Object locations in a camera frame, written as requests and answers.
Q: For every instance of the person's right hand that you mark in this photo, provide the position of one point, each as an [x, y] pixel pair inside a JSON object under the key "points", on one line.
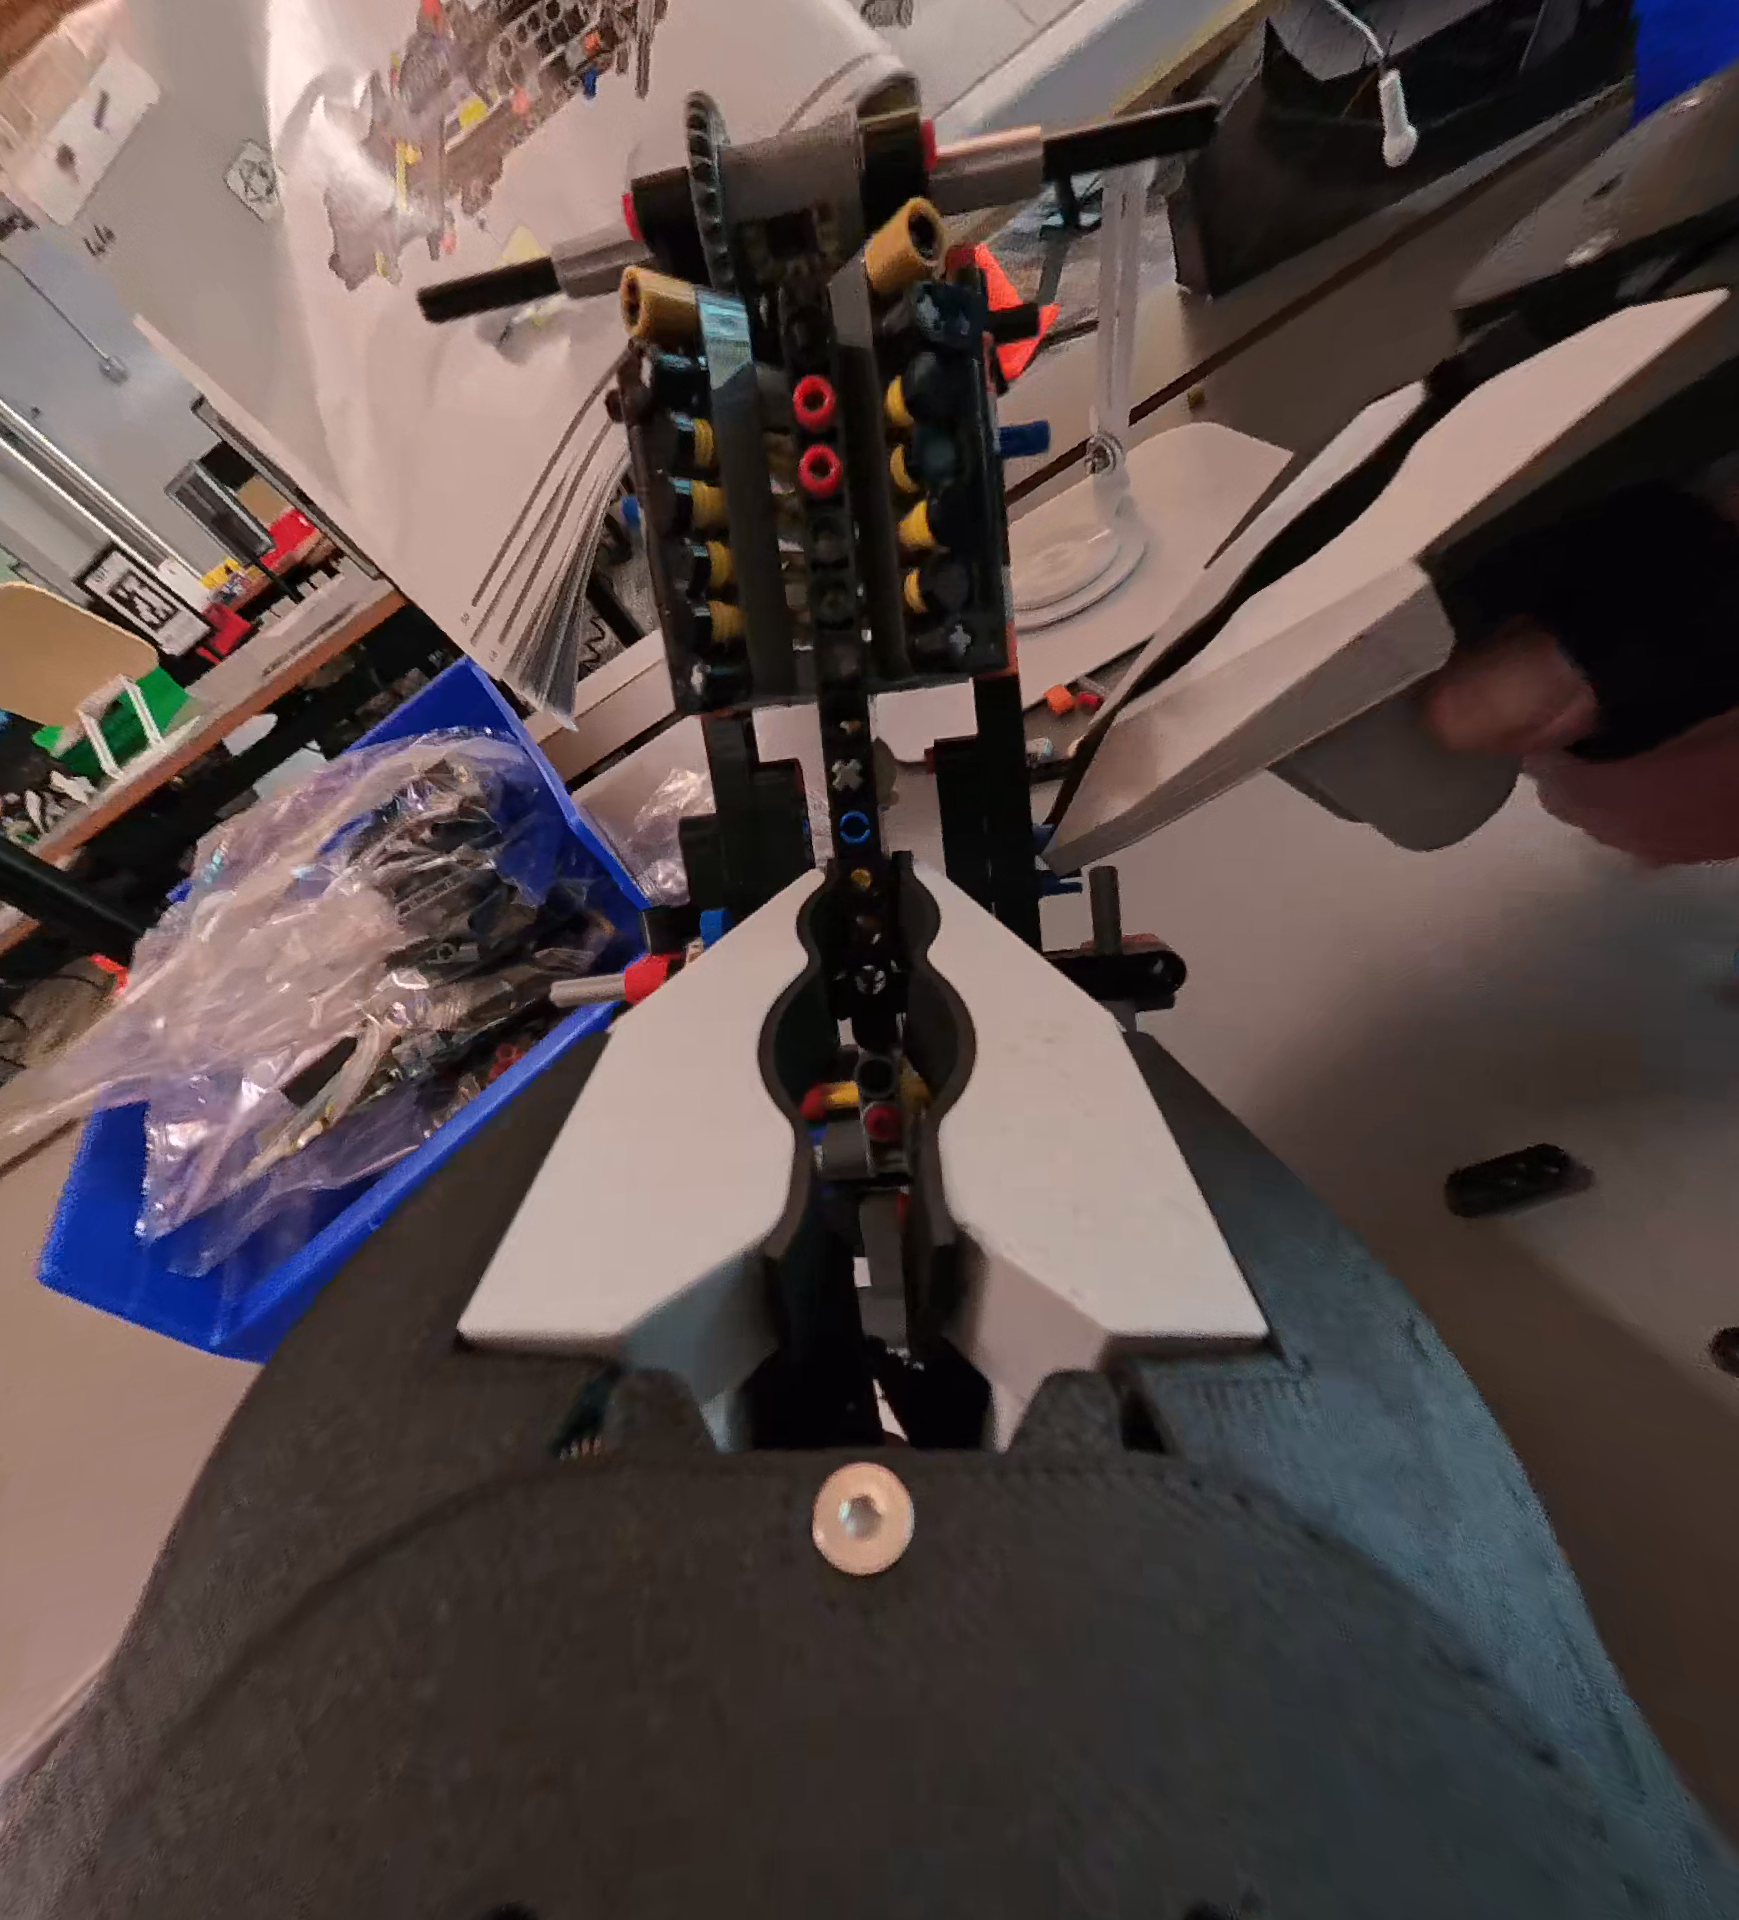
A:
{"points": [[1709, 796]]}

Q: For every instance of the black lego technic model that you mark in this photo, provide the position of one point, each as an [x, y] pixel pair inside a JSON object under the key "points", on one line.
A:
{"points": [[810, 497]]}

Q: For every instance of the lego instruction booklet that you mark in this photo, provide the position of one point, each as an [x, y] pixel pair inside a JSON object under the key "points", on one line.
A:
{"points": [[359, 407]]}

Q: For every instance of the blue storage bin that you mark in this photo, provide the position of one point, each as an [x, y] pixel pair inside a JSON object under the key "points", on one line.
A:
{"points": [[135, 1274]]}

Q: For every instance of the black box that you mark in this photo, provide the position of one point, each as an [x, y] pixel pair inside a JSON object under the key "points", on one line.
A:
{"points": [[1486, 152]]}

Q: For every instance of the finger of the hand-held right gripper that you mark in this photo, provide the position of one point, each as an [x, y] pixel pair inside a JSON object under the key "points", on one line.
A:
{"points": [[1304, 497], [1561, 435]]}

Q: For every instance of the tan wooden chair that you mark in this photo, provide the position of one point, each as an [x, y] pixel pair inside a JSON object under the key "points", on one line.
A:
{"points": [[42, 646]]}

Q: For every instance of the pile of clear lego bags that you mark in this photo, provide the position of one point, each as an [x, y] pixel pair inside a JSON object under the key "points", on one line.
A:
{"points": [[359, 929]]}

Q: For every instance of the green crate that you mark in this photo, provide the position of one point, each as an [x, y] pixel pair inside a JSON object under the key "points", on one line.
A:
{"points": [[135, 721]]}

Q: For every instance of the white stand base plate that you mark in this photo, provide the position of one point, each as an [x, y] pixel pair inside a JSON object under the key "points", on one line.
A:
{"points": [[1197, 482]]}

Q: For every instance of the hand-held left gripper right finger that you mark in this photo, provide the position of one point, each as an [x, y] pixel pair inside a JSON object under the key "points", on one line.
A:
{"points": [[1108, 1199]]}

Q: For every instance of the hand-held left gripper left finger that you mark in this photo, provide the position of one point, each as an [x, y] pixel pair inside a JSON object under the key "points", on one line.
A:
{"points": [[614, 1199]]}

